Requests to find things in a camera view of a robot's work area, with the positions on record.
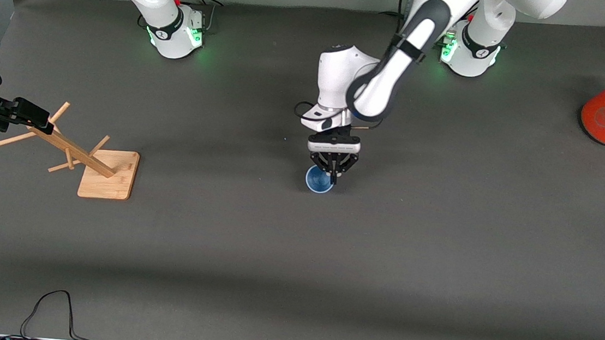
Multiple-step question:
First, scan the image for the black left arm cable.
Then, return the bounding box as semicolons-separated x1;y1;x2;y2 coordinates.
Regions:
293;0;408;133

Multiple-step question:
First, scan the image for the black cable on floor edge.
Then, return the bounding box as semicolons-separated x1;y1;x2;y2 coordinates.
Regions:
19;287;106;340

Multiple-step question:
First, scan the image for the light blue plastic cup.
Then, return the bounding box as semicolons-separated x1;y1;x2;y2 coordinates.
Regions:
304;165;336;195

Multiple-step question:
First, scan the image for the wooden mug tree stand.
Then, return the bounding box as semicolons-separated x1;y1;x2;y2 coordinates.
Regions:
0;96;145;202

